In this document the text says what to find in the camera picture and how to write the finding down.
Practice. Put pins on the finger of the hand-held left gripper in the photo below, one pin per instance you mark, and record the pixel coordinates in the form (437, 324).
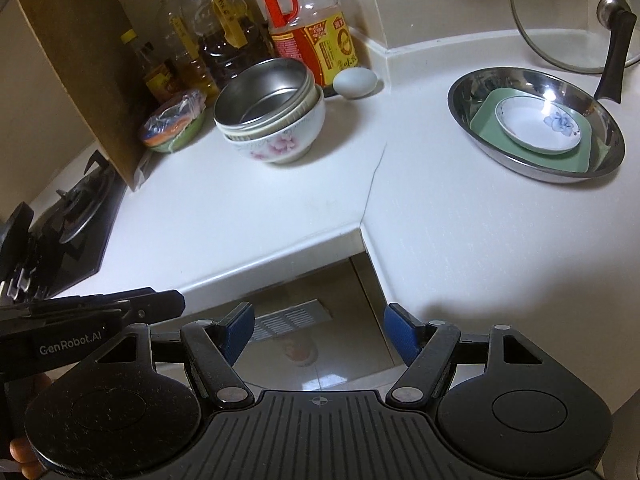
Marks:
(17, 240)
(160, 302)

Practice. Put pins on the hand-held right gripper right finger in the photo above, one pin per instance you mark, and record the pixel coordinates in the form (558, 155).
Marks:
(400, 332)

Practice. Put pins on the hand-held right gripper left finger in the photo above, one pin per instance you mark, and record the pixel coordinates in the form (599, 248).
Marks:
(240, 330)

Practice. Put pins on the white floral bowl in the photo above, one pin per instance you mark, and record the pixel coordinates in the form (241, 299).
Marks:
(285, 147)

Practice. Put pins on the cream plain bowl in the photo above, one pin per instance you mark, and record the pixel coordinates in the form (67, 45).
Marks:
(307, 110)

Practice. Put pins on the stainless steel bowl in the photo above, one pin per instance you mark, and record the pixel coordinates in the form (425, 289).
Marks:
(265, 90)

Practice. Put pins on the floral shallow white plate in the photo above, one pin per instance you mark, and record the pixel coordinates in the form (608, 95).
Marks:
(530, 127)

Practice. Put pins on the green square plate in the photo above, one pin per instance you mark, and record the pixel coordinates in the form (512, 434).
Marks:
(592, 157)

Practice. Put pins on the person's left hand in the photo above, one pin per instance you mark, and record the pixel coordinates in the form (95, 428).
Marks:
(25, 452)

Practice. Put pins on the black gas stove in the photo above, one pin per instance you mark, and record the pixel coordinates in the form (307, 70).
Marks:
(80, 220)

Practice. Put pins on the green bowl plastic wrapped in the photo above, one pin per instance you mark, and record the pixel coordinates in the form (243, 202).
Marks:
(172, 125)

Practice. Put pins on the brown cardboard sheet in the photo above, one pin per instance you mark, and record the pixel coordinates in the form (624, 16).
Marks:
(75, 60)

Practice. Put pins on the small bottle yellow cap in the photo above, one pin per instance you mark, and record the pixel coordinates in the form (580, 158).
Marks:
(157, 80)

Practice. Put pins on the pale egg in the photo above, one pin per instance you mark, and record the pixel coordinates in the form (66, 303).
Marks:
(355, 82)

